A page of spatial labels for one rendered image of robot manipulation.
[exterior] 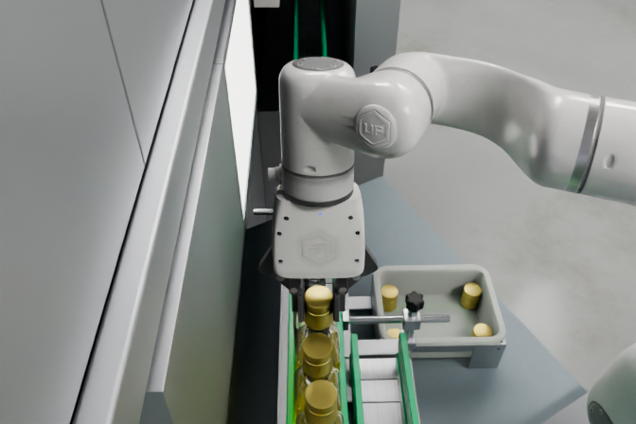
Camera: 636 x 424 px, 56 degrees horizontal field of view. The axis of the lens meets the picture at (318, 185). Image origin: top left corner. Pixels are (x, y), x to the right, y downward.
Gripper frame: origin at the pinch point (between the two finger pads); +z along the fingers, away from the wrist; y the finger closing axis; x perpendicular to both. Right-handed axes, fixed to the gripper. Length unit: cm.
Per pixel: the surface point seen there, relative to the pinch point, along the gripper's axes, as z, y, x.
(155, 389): -9.9, -12.6, -22.6
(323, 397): 3.4, 0.3, -11.4
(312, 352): 2.1, -0.7, -6.2
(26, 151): -32.4, -15.0, -28.0
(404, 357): 18.2, 12.6, 9.6
